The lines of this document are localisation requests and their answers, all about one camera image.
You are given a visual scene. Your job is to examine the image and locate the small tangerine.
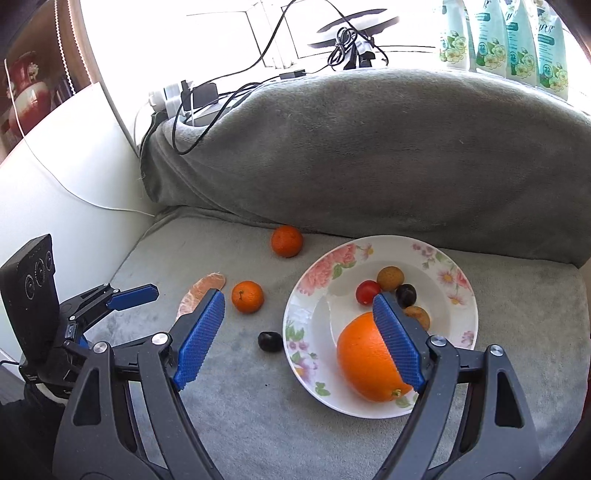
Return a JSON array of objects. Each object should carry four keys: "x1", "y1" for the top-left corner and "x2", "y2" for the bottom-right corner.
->
[
  {"x1": 231, "y1": 281, "x2": 265, "y2": 315},
  {"x1": 271, "y1": 225, "x2": 304, "y2": 258}
]

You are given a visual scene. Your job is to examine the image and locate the thin white cable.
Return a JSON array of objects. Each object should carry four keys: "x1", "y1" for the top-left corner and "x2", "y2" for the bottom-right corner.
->
[{"x1": 4, "y1": 58, "x2": 155, "y2": 217}]

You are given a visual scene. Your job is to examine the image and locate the brown longan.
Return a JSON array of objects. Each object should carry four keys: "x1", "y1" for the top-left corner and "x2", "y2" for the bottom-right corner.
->
[
  {"x1": 377, "y1": 266, "x2": 406, "y2": 292},
  {"x1": 404, "y1": 305, "x2": 431, "y2": 332}
]

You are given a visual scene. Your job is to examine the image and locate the white power strip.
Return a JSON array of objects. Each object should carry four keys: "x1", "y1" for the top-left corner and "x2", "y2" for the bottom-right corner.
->
[{"x1": 148, "y1": 82, "x2": 185, "y2": 116}]

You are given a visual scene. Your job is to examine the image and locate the peeled pomelo segment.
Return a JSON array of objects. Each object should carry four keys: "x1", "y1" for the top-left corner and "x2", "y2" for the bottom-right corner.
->
[{"x1": 176, "y1": 272, "x2": 228, "y2": 319}]

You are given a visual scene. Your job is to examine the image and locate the black charger plugs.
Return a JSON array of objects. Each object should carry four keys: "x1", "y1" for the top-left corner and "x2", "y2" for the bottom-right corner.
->
[{"x1": 181, "y1": 80, "x2": 220, "y2": 112}]

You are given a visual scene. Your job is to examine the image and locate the dark grey fleece blanket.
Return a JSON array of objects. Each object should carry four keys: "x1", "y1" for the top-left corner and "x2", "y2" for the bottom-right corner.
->
[{"x1": 139, "y1": 68, "x2": 591, "y2": 268}]

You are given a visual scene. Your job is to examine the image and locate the white floral plate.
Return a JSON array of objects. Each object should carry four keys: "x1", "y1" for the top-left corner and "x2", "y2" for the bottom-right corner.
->
[{"x1": 283, "y1": 235, "x2": 479, "y2": 418}]

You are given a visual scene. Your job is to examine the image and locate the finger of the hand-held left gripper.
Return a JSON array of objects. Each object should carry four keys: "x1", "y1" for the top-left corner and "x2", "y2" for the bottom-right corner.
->
[
  {"x1": 65, "y1": 325, "x2": 95, "y2": 365},
  {"x1": 60, "y1": 284, "x2": 160, "y2": 330}
]

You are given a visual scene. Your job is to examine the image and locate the black ring light stand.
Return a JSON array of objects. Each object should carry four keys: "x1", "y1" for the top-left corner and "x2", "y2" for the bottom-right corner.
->
[{"x1": 328, "y1": 28, "x2": 377, "y2": 71}]

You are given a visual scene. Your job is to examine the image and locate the large orange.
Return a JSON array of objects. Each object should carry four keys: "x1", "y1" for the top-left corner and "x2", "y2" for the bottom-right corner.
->
[{"x1": 337, "y1": 311, "x2": 414, "y2": 403}]

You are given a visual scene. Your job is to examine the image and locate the white ring light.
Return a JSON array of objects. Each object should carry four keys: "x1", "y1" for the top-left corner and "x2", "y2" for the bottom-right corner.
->
[{"x1": 307, "y1": 7, "x2": 402, "y2": 49}]

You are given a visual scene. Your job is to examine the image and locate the black cable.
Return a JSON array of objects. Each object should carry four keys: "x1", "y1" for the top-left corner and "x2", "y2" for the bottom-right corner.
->
[{"x1": 173, "y1": 0, "x2": 352, "y2": 155}]

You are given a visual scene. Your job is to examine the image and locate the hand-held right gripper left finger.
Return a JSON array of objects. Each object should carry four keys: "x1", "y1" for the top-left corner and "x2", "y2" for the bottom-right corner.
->
[{"x1": 53, "y1": 288, "x2": 226, "y2": 480}]

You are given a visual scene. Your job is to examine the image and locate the red cherry tomato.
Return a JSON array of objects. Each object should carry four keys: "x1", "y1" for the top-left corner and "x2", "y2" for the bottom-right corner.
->
[{"x1": 355, "y1": 280, "x2": 382, "y2": 306}]

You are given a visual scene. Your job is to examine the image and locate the red vase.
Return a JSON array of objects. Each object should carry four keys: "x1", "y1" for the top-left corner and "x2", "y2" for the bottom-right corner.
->
[{"x1": 7, "y1": 51, "x2": 51, "y2": 139}]

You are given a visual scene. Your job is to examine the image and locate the white beaded blind cord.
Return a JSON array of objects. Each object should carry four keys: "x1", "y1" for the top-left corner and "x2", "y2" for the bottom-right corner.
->
[{"x1": 51, "y1": 0, "x2": 77, "y2": 95}]

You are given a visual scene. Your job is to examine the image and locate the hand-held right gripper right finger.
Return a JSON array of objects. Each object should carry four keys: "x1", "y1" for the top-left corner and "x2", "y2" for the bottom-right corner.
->
[{"x1": 372, "y1": 292, "x2": 543, "y2": 480}]

